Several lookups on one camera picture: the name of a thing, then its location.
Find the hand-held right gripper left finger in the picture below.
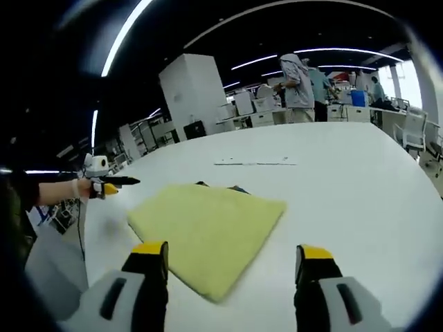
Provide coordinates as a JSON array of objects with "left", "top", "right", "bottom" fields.
[{"left": 74, "top": 240, "right": 170, "bottom": 332}]

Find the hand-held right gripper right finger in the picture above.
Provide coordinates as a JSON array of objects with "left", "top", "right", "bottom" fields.
[{"left": 293, "top": 243, "right": 394, "bottom": 332}]

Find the yellow blue grey garment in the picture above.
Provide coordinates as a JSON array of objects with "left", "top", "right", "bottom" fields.
[{"left": 127, "top": 180, "right": 289, "bottom": 305}]

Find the white template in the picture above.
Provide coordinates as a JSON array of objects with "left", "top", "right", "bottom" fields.
[{"left": 213, "top": 156, "right": 298, "bottom": 167}]

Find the person's left hand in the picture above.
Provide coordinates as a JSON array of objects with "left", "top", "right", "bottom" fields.
[{"left": 71, "top": 177, "right": 94, "bottom": 203}]

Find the short ceiling light strip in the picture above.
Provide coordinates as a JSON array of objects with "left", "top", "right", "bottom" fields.
[{"left": 91, "top": 109, "right": 99, "bottom": 149}]

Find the metal shelf rack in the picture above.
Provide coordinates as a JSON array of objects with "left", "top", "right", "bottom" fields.
[{"left": 129, "top": 119, "right": 174, "bottom": 154}]

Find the black box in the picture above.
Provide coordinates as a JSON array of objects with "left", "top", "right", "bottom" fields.
[{"left": 183, "top": 121, "right": 208, "bottom": 140}]

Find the person's dark patterned clothing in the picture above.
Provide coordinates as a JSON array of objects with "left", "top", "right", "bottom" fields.
[{"left": 0, "top": 168, "right": 41, "bottom": 259}]

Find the white square pillar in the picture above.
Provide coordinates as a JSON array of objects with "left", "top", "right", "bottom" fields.
[{"left": 159, "top": 53, "right": 226, "bottom": 141}]

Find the long ceiling light strip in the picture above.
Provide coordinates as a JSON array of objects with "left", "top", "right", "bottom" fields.
[
  {"left": 100, "top": 0, "right": 155, "bottom": 78},
  {"left": 293, "top": 47, "right": 396, "bottom": 63}
]

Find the white mesh chair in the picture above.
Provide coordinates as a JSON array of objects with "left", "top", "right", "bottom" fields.
[{"left": 394, "top": 107, "right": 428, "bottom": 154}]

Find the blue bin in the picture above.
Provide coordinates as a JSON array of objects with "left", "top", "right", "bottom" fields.
[{"left": 350, "top": 89, "right": 369, "bottom": 109}]

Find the thin dark cable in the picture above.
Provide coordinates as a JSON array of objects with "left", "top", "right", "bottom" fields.
[{"left": 76, "top": 199, "right": 87, "bottom": 261}]

